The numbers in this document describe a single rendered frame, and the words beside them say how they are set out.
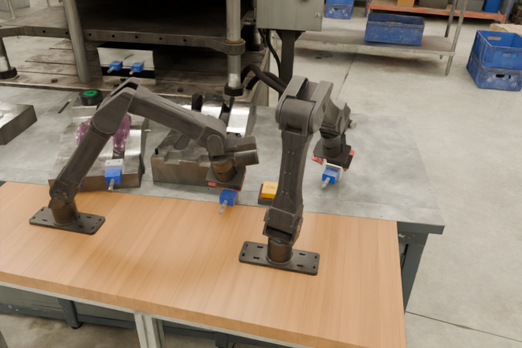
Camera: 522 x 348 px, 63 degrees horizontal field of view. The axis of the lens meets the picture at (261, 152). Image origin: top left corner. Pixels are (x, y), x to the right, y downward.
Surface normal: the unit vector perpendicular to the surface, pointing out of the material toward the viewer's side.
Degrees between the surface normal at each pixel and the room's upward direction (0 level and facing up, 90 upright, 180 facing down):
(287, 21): 90
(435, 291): 0
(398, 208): 0
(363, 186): 0
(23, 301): 90
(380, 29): 92
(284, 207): 80
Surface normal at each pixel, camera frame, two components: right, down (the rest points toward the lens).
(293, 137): -0.45, 0.29
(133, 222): 0.02, -0.86
